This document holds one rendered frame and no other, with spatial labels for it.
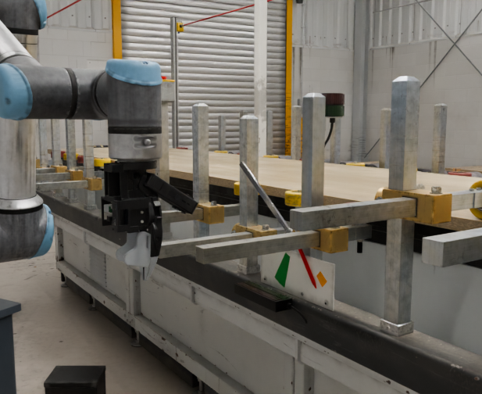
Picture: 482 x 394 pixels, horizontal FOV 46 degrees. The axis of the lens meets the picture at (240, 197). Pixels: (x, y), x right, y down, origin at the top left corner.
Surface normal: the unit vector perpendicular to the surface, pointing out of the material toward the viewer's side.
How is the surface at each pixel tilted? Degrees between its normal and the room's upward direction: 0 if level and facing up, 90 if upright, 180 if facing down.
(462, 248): 90
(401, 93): 90
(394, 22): 90
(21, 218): 100
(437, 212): 90
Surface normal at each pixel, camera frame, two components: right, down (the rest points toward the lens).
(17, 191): 0.50, 0.28
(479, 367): 0.00, -0.99
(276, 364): -0.84, 0.07
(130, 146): 0.00, 0.14
